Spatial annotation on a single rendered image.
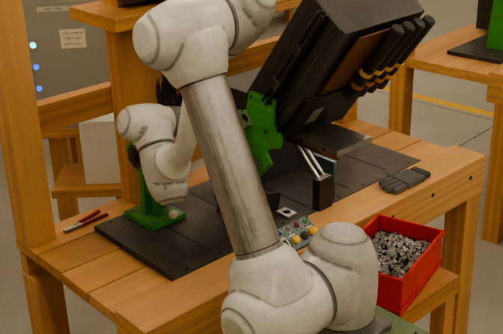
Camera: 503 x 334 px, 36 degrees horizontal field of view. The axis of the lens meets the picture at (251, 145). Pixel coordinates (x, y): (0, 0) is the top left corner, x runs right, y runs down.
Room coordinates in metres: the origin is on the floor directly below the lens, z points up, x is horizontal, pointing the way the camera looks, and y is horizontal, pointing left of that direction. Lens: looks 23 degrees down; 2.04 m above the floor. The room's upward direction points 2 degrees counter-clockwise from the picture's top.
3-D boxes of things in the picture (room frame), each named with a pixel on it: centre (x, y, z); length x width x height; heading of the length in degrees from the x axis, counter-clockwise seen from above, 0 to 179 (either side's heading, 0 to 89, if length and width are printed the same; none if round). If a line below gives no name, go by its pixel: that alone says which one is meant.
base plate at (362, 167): (2.30, -0.06, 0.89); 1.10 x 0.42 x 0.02; 132
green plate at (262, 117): (2.21, -0.04, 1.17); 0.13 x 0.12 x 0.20; 132
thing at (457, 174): (2.09, -0.24, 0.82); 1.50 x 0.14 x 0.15; 132
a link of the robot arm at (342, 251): (1.48, -0.19, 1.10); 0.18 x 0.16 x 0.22; 131
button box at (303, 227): (1.95, -0.11, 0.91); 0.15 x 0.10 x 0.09; 132
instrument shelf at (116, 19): (2.50, 0.12, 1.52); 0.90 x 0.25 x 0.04; 132
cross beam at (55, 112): (2.58, 0.19, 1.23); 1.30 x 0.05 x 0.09; 132
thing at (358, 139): (2.28, -0.18, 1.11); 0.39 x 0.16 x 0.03; 42
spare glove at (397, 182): (2.33, -0.50, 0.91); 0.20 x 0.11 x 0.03; 129
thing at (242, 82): (2.48, -0.05, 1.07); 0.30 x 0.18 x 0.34; 132
